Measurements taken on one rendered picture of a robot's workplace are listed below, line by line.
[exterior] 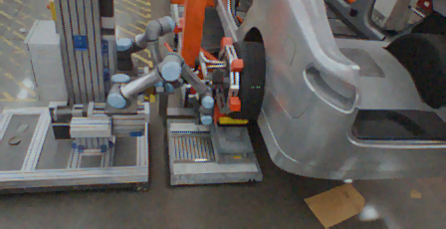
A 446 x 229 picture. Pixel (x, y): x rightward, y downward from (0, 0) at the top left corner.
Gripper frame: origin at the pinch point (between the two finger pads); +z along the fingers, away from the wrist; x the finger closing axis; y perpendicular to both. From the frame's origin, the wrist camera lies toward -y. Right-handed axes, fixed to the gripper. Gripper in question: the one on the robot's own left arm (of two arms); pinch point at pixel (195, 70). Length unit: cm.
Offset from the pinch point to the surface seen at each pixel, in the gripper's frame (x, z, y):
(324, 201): 140, 24, 82
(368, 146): 147, -33, -35
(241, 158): 61, 2, 67
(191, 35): -20.3, 15.9, -20.0
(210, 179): 51, -30, 77
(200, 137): 11, 6, 77
